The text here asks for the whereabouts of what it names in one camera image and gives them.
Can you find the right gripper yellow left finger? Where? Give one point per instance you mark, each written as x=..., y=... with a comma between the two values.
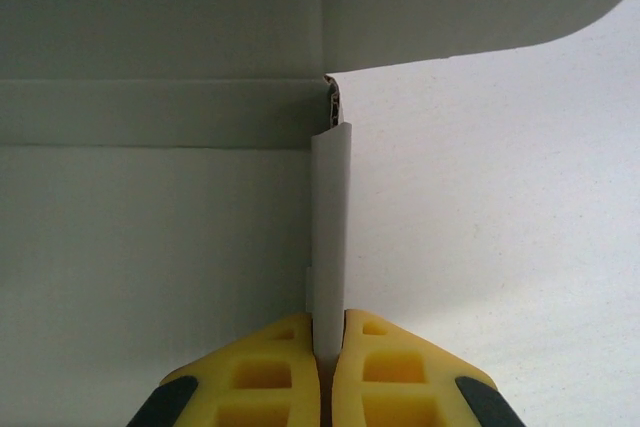
x=260, y=377

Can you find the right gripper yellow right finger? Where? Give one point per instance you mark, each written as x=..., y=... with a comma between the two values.
x=395, y=377

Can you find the grey cardboard paper box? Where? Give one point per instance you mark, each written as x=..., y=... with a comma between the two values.
x=150, y=112

